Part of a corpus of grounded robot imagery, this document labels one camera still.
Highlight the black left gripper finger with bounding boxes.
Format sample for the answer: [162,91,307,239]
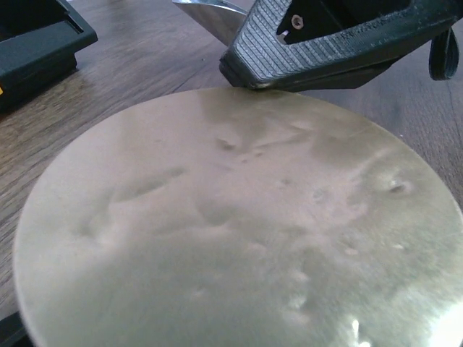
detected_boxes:
[0,312,27,347]

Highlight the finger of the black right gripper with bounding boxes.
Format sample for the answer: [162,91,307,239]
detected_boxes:
[219,1,462,91]

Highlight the round white jar lid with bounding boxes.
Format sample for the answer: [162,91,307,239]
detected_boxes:
[13,88,462,346]

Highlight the black bin with star candies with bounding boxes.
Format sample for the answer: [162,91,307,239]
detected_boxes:
[1,1,98,111]

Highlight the metal scoop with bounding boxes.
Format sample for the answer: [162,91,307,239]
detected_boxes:
[172,0,247,46]

